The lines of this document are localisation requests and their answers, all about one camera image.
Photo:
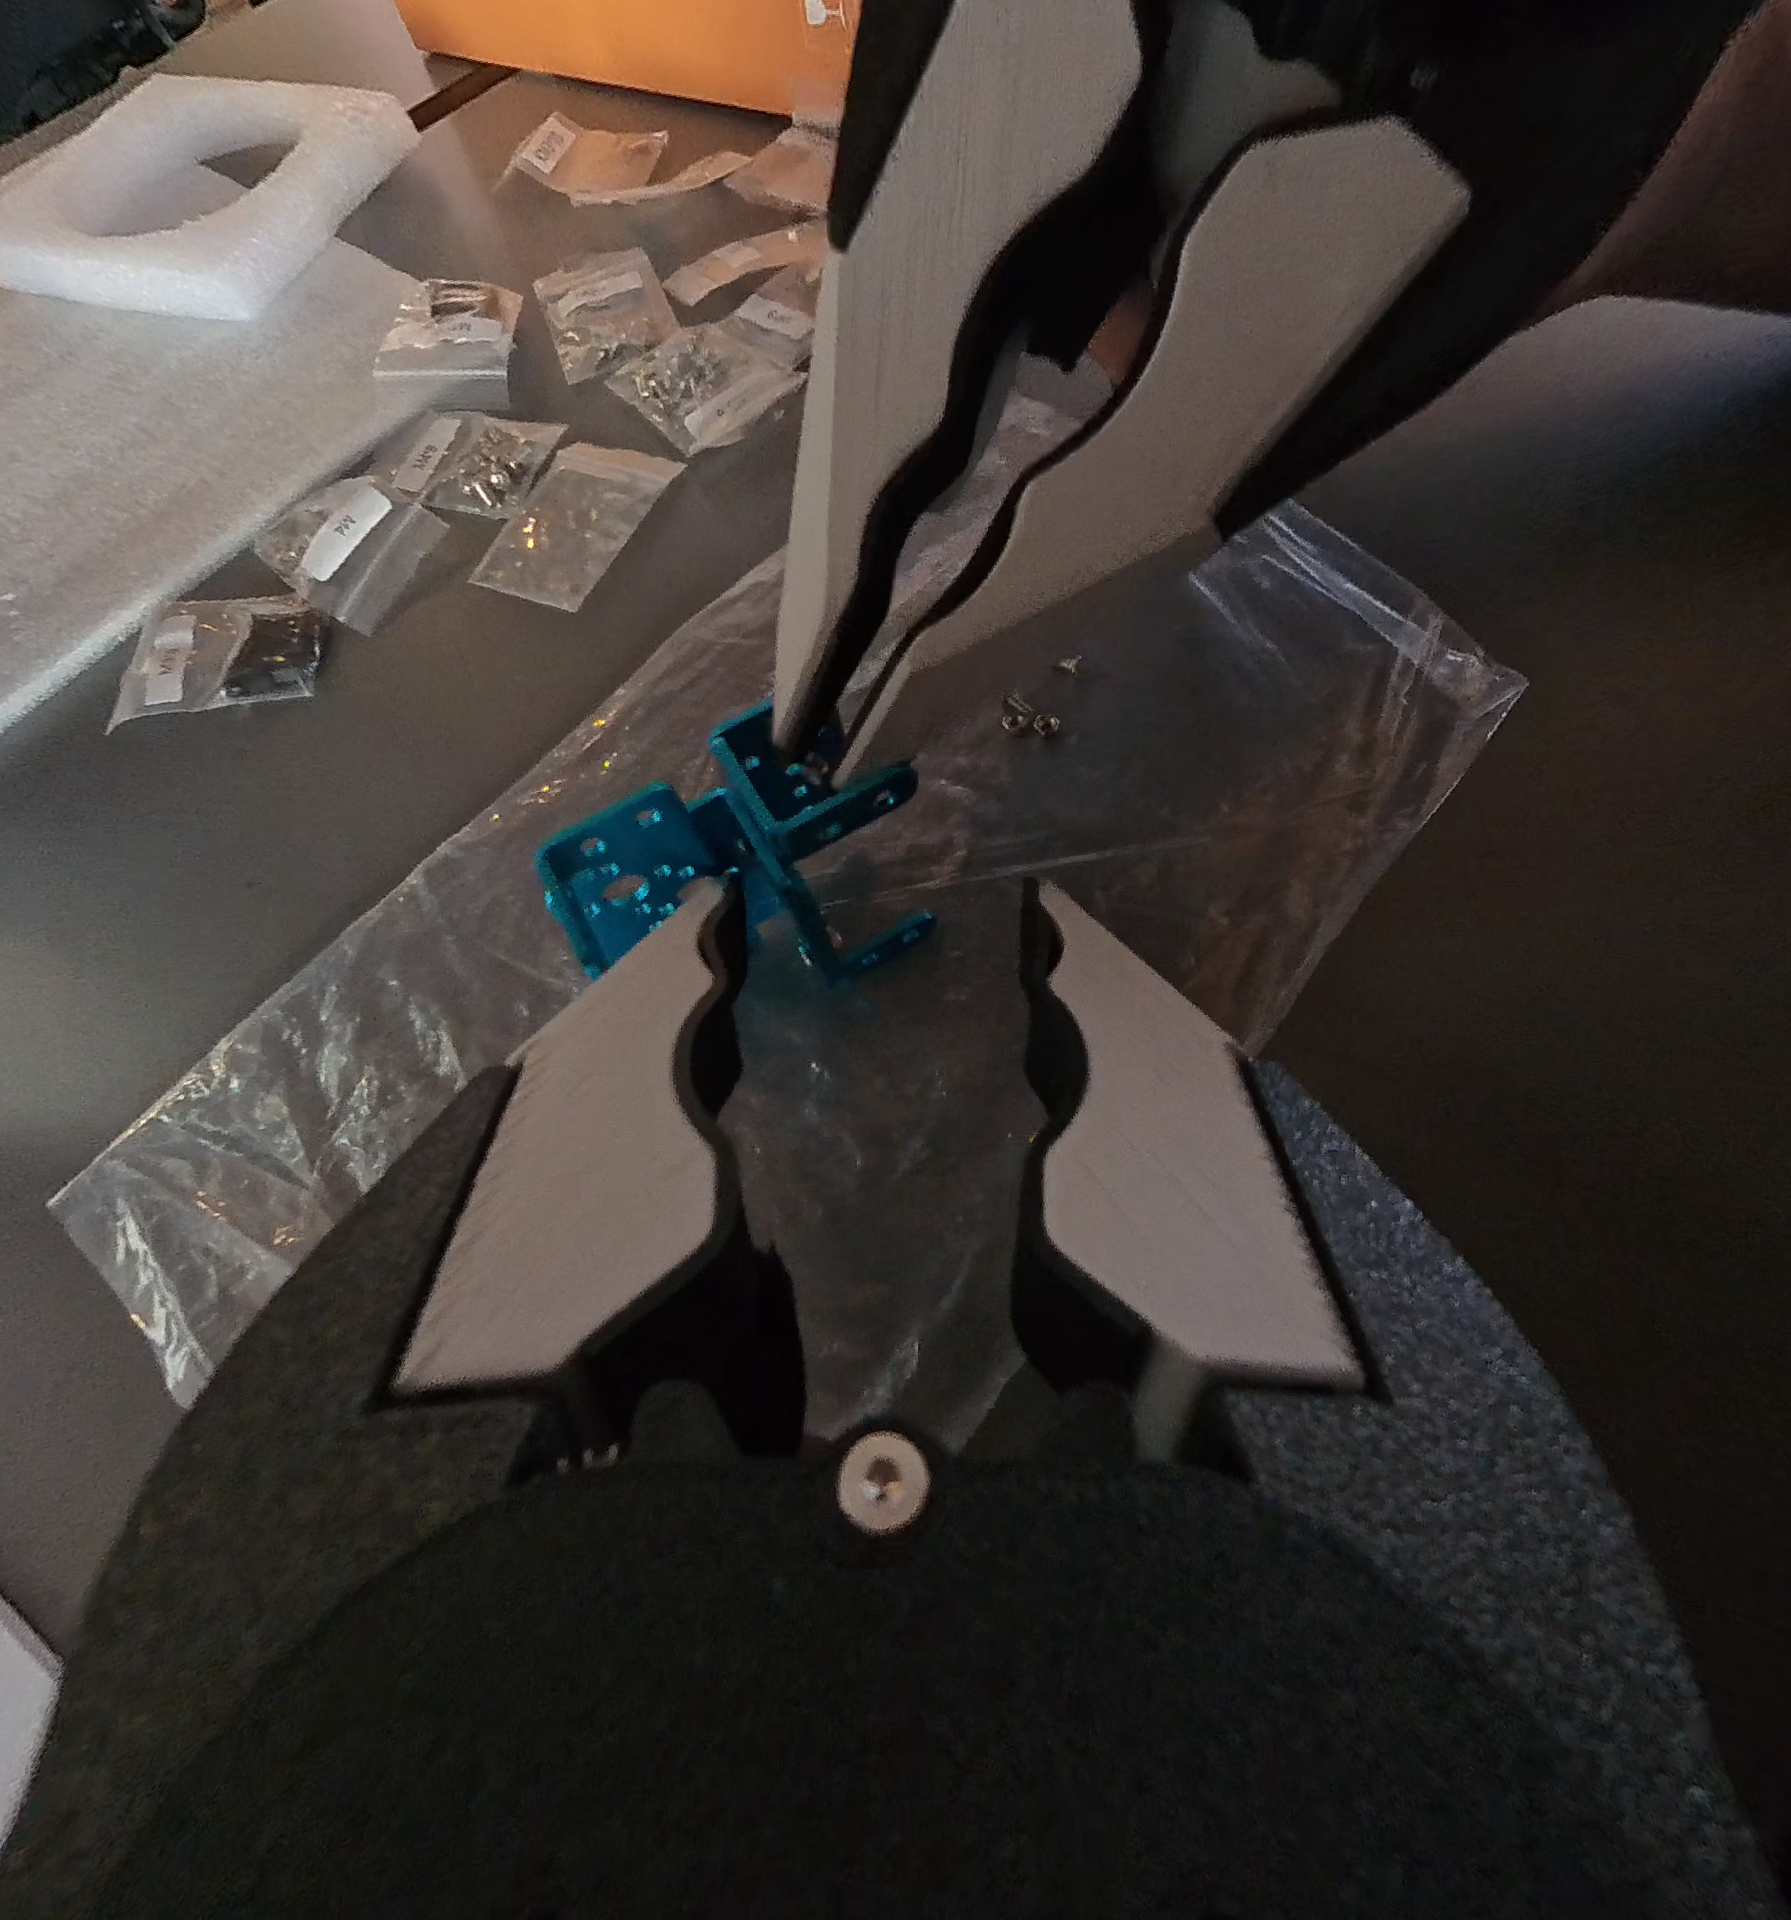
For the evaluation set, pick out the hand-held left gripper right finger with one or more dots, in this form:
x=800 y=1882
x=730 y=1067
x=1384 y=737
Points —
x=1196 y=1201

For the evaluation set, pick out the clear plastic bag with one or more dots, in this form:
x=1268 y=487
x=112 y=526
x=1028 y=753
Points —
x=384 y=1081

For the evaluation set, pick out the blue metal bracket assembly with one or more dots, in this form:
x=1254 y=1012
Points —
x=640 y=885

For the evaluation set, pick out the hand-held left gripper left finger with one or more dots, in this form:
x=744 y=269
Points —
x=566 y=1201

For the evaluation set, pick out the group of small hardware bags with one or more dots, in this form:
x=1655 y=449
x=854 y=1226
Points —
x=534 y=435

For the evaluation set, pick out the orange cardboard box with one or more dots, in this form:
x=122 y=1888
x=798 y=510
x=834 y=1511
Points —
x=610 y=44

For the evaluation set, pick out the black office chair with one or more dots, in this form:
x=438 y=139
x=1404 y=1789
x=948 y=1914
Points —
x=40 y=60

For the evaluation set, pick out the white foam frame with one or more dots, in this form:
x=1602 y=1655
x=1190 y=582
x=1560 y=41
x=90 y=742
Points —
x=70 y=241

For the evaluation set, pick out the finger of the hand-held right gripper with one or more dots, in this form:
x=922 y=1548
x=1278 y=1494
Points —
x=1256 y=344
x=926 y=270

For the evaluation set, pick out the person's right forearm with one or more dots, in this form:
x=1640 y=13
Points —
x=1749 y=180

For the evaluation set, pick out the white foam sheet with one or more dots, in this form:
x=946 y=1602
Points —
x=114 y=451

